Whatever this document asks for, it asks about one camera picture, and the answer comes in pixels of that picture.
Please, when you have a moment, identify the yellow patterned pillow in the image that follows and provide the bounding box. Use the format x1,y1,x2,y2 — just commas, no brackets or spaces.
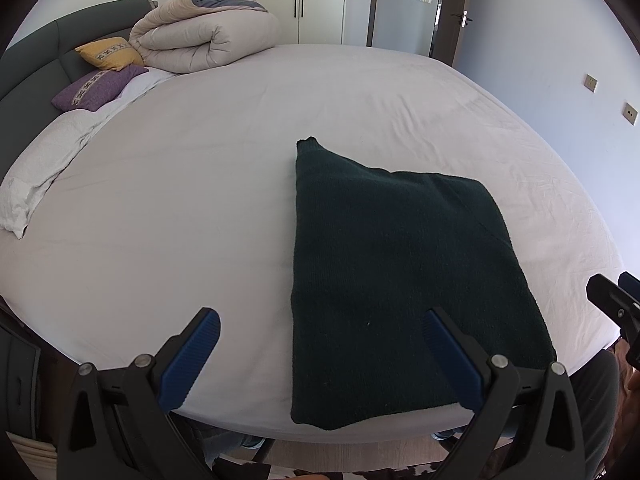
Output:
74,36,146,72

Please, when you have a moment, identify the dark green knit sweater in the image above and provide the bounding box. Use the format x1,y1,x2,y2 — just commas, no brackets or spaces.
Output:
289,136,558,431

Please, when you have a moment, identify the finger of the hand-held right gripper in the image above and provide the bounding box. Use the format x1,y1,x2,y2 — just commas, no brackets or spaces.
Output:
585,271,640,335

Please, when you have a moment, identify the bed with white sheet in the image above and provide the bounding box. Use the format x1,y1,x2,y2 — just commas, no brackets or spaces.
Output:
0,42,627,445

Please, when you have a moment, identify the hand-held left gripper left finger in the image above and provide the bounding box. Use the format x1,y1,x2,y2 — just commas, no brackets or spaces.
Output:
55,306,223,480

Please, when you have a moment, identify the cream wardrobe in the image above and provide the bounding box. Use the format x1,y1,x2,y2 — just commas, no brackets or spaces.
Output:
177,0,377,46

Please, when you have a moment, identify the folded beige duvet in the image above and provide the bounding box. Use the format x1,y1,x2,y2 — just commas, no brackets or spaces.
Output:
128,0,282,75

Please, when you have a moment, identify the person's grey trouser leg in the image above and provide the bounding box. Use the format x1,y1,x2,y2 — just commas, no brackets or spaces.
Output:
569,349,622,480

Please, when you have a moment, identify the white pillow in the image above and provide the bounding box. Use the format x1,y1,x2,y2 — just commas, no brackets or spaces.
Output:
0,67,182,239

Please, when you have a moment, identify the dark bedside cabinet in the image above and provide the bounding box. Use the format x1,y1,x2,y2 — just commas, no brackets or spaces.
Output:
0,310,44,442

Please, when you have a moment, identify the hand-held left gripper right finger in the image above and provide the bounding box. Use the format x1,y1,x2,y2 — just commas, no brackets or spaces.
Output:
423,306,587,480

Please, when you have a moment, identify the cowhide rug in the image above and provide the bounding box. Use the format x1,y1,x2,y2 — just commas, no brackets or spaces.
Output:
270,462,453,480

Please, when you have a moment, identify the purple patterned pillow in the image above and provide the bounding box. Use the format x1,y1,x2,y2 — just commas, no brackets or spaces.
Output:
51,64,150,112

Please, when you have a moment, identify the dark grey padded headboard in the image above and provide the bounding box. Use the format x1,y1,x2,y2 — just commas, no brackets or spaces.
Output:
0,0,159,126

